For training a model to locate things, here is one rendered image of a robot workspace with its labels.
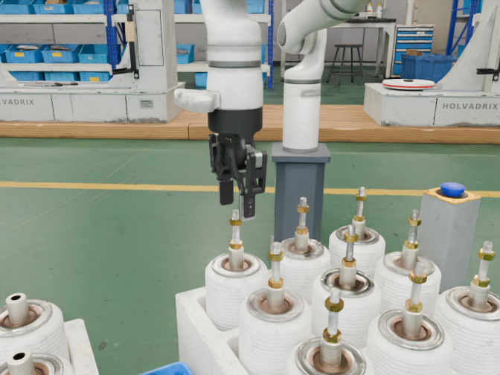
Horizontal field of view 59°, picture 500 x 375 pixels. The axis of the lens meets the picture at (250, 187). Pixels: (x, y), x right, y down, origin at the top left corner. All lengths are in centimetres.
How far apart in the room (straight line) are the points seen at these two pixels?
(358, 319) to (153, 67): 231
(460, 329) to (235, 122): 38
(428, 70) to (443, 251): 436
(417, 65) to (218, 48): 459
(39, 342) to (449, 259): 66
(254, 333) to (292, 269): 17
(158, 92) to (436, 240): 208
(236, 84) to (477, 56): 250
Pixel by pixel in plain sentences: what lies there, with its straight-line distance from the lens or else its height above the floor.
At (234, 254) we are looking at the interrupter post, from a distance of 67.
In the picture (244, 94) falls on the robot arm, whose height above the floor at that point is 51.
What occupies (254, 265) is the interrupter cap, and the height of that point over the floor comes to 25.
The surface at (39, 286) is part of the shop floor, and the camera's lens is 123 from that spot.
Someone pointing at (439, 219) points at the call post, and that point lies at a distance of 86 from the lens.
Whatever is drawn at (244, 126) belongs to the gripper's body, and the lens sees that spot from 58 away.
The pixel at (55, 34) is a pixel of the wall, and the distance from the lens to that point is 995.
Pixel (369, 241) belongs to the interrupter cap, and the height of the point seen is 25.
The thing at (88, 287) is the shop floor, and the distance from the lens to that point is 118.
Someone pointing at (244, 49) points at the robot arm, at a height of 57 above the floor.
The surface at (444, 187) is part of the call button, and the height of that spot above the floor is 33.
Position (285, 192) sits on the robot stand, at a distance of 114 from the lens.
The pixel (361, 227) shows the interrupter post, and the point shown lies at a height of 27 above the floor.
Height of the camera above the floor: 59
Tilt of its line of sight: 19 degrees down
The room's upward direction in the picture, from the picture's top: straight up
